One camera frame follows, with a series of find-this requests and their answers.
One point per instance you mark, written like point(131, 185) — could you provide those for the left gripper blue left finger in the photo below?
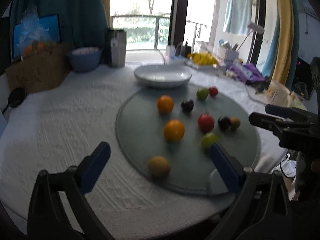
point(92, 166)

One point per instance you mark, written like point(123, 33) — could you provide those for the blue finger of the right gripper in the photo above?
point(268, 122)
point(292, 113)

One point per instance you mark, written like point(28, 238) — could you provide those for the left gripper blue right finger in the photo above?
point(228, 167)

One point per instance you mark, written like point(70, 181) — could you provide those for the green fruit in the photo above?
point(202, 94)
point(208, 139)

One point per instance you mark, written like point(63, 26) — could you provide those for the small yellow fruit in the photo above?
point(235, 122)

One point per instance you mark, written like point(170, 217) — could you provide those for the dark plum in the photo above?
point(187, 106)
point(224, 123)

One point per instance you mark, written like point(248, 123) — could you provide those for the orange fruit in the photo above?
point(174, 131)
point(165, 104)

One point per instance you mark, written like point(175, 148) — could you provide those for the yellow-brown kiwi fruit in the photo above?
point(159, 166)

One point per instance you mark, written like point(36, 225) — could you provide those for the small red tomato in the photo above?
point(213, 91)

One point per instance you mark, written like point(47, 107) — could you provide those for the grey mat controller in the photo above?
point(216, 185)

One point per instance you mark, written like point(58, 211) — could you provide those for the white bear print cup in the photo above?
point(277, 94)

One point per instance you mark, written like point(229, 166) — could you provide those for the purple cloth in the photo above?
point(247, 73)

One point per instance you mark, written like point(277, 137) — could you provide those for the round grey-green mat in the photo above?
point(139, 131)

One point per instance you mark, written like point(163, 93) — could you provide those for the white woven basket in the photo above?
point(226, 55)

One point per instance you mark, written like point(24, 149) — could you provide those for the white desk lamp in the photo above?
point(253, 28)

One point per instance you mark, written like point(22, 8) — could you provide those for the yellow duck bag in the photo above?
point(203, 59)

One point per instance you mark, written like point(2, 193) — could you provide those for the black round object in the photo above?
point(16, 97)

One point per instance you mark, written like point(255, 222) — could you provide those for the hanging light blue towel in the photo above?
point(237, 17)

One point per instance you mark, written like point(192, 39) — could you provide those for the cardboard box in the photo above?
point(44, 71)

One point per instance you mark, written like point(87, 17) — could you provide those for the blue plastic bowl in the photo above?
point(85, 59)

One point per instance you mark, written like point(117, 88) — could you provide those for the white ceramic plate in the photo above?
point(162, 76)

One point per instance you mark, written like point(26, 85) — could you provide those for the black charger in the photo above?
point(185, 50)

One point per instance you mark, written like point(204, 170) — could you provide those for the white power strip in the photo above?
point(177, 60)

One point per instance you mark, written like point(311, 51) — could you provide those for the yellow curtain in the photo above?
point(285, 41)

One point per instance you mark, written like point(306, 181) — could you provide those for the white charger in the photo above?
point(169, 51)

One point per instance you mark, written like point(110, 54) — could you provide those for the steel tumbler with tag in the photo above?
point(115, 47)

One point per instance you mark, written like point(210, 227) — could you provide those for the plastic bag of fruit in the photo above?
point(34, 38)

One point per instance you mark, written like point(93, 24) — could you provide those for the teal curtain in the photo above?
point(85, 20)

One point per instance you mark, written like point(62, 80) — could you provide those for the balcony railing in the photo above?
point(143, 32)

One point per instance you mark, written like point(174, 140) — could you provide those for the tablet with blue screen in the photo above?
point(49, 23)

